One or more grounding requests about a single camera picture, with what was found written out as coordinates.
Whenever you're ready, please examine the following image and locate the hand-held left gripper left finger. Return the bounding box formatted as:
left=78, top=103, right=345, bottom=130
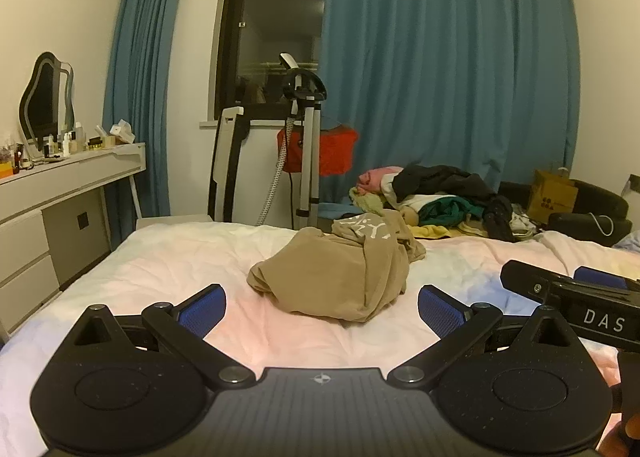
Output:
left=70, top=284, right=257, bottom=389

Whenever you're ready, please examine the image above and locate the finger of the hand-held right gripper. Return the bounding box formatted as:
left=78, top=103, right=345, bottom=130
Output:
left=500, top=259, right=576, bottom=306
left=574, top=265, right=640, bottom=291

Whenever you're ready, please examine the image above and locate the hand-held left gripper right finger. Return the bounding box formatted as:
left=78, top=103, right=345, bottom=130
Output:
left=387, top=284, right=571, bottom=389

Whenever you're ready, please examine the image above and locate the tan shirt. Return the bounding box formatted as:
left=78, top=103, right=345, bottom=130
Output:
left=247, top=211, right=427, bottom=323

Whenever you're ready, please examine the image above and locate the pile of clothes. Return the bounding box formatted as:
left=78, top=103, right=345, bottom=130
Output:
left=348, top=164, right=538, bottom=243

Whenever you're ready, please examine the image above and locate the person's right hand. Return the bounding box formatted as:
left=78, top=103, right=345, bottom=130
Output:
left=621, top=413, right=640, bottom=457

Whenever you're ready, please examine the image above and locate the bed with white sheet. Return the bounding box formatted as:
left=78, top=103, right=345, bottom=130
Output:
left=0, top=222, right=640, bottom=457

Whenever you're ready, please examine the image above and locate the black armchair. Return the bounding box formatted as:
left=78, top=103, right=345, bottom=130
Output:
left=500, top=179, right=633, bottom=248

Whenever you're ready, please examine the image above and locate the brown cardboard box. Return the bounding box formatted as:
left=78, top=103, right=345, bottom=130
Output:
left=527, top=169, right=579, bottom=222

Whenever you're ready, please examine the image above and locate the white folded walking pad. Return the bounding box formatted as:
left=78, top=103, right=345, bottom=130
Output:
left=207, top=106, right=251, bottom=222

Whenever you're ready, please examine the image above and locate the white dressing table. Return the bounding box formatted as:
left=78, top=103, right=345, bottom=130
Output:
left=0, top=142, right=147, bottom=333

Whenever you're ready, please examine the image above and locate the red garment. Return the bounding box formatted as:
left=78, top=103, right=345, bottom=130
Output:
left=276, top=126, right=359, bottom=176

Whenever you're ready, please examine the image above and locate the white tissue box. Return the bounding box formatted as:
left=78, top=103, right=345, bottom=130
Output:
left=109, top=121, right=136, bottom=145

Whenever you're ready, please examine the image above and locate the garment steamer stand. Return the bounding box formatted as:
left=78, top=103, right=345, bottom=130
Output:
left=257, top=53, right=328, bottom=230

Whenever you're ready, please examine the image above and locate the row of cosmetic bottles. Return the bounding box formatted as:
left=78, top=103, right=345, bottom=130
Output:
left=0, top=122, right=108, bottom=172

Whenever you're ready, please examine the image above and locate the wide blue curtain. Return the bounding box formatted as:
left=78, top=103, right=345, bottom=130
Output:
left=317, top=0, right=581, bottom=205

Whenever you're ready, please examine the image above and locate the narrow blue curtain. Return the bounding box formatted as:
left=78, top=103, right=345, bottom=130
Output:
left=102, top=0, right=193, bottom=218

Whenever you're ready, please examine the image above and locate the wavy vanity mirror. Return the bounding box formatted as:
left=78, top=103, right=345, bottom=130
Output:
left=19, top=52, right=76, bottom=152

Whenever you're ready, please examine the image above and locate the dark window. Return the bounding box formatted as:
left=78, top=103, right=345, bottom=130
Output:
left=215, top=0, right=331, bottom=120

